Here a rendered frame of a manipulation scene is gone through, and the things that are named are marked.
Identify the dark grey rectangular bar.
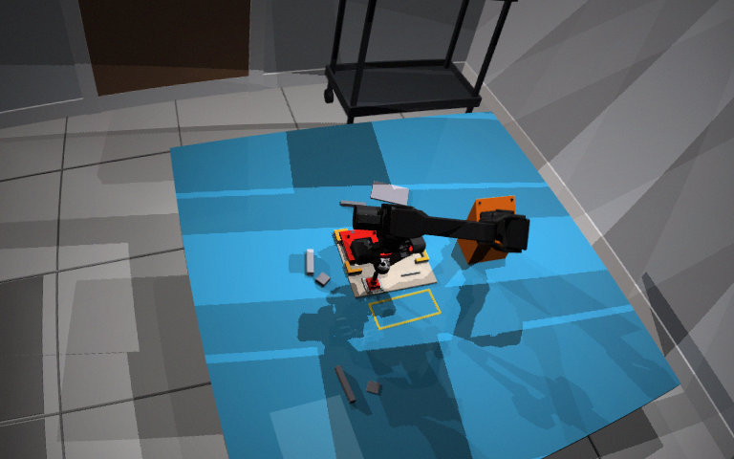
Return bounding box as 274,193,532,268
335,365,356,404

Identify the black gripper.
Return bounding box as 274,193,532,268
350,237,426,269

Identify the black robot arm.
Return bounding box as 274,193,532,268
353,204,530,253

